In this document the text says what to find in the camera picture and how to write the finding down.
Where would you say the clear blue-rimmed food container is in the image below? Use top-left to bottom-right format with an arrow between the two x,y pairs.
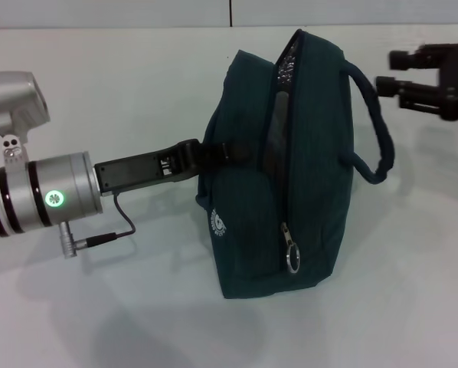
263,90 -> 290,174

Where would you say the dark teal zipper bag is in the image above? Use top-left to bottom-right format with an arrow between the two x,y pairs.
195,28 -> 397,301

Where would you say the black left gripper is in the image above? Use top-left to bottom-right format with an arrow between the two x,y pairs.
93,138 -> 254,198

